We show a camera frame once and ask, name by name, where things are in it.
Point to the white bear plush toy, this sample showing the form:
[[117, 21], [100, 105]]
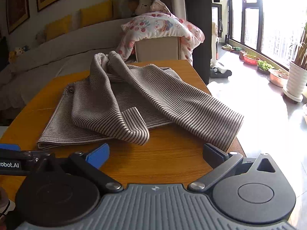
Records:
[[143, 6]]

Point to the small yellow plush toy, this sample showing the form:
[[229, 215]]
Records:
[[12, 55]]

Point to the grey round plush toy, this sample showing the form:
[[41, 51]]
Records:
[[128, 6]]

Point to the dark curtain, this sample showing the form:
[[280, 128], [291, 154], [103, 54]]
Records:
[[196, 16]]

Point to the white floor cleaner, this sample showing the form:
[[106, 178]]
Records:
[[214, 52]]

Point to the beige box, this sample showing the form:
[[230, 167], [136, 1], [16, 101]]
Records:
[[156, 49]]

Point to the pot of green seedlings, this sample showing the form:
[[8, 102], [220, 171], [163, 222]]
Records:
[[265, 66]]

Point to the yellow cushion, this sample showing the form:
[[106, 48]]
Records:
[[58, 27], [97, 14]]

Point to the white ribbed plant pot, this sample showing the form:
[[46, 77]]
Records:
[[296, 79]]

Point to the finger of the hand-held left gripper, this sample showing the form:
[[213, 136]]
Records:
[[9, 147], [36, 157]]

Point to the grey sofa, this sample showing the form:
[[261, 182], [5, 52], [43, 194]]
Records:
[[48, 52]]

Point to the pink plant pot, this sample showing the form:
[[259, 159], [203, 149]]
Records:
[[278, 77]]

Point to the small beige plush toy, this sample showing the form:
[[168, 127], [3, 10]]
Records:
[[41, 37]]

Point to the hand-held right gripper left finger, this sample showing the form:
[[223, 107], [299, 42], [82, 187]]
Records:
[[98, 155]]

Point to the red plant pot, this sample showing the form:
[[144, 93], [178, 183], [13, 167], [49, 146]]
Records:
[[251, 60]]

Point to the dark window frame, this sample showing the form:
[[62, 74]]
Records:
[[260, 28]]

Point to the palm plant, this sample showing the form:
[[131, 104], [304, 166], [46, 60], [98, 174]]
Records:
[[302, 48]]

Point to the striped grey garment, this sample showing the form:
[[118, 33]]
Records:
[[156, 93]]

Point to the floral printed blanket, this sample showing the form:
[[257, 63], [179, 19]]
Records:
[[156, 26]]

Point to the small green plush toy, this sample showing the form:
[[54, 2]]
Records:
[[26, 48]]

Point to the small brown pot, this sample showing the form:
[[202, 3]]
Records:
[[242, 55]]

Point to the pair of slippers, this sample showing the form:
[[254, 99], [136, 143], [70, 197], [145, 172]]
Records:
[[230, 47]]

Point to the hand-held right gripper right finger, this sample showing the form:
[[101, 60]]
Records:
[[214, 153]]

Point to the small pink-faced doll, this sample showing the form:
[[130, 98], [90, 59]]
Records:
[[19, 51]]

